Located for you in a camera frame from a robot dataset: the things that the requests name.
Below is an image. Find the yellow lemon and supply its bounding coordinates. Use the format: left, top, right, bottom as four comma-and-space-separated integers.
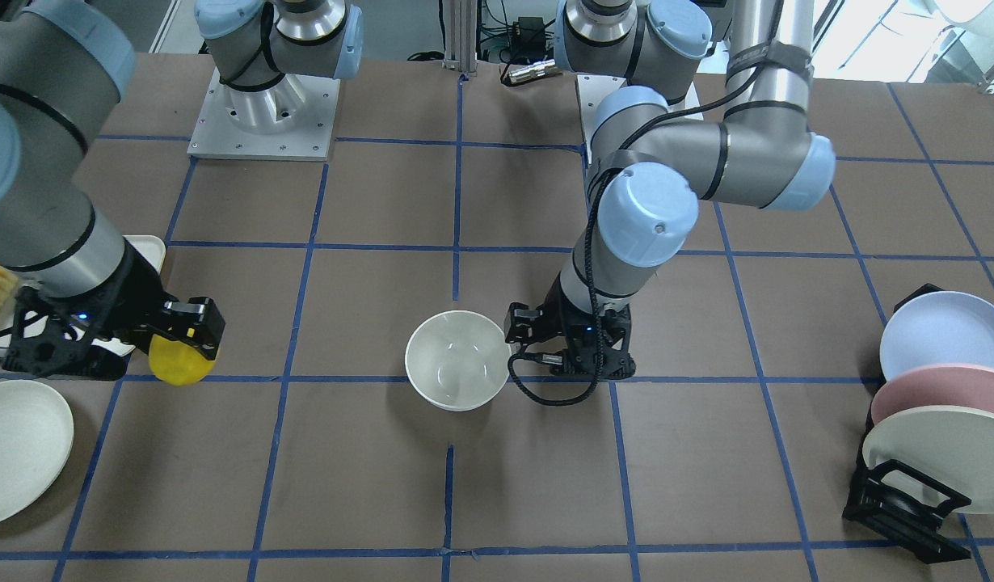
147, 334, 217, 386

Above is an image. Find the silver metal cylinder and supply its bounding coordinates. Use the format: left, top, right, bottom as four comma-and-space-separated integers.
500, 59, 562, 87

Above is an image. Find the white ceramic bowl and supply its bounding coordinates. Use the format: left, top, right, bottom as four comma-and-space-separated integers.
404, 310, 512, 412

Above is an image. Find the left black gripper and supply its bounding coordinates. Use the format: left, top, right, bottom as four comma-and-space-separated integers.
503, 280, 637, 381

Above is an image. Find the cream plate in rack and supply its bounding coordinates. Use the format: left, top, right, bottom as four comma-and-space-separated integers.
861, 405, 994, 513

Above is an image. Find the cream round plate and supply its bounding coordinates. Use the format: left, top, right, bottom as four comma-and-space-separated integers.
0, 380, 74, 523

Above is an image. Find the aluminium frame post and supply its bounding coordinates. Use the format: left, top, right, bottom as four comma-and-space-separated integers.
440, 0, 482, 78

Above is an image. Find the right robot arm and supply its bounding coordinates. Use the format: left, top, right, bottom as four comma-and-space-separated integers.
0, 1, 364, 386

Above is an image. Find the cream rectangular tray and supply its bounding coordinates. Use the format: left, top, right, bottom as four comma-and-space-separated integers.
0, 235, 166, 361

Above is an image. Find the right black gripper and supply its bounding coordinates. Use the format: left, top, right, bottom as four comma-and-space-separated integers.
2, 242, 226, 381

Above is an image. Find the light blue plate in rack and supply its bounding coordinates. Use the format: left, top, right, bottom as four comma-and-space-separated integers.
878, 291, 994, 380

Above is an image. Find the pink plate in rack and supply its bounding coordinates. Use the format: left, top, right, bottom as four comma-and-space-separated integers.
870, 362, 994, 424

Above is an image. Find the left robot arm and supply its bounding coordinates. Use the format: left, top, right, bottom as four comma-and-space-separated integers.
505, 1, 836, 379

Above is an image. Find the black dish rack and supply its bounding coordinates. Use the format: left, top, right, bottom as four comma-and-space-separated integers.
843, 286, 971, 564

